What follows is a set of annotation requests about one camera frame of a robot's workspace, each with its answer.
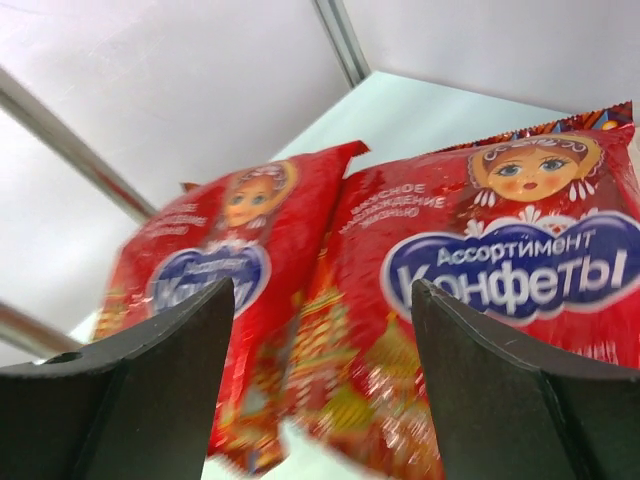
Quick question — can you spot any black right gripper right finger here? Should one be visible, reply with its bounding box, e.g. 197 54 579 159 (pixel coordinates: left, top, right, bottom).
412 280 639 480

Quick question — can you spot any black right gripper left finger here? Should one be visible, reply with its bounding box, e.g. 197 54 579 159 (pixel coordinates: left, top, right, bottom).
1 279 234 480

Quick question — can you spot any red matryoshka candy bag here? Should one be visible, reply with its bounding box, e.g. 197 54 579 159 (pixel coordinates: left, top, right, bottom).
93 141 368 474
284 102 639 479

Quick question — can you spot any light wooden two-tier shelf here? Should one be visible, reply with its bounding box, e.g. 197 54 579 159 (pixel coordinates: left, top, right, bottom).
1 69 156 359

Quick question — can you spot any aluminium frame post left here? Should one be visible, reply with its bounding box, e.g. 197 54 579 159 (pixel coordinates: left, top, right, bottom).
312 0 371 88

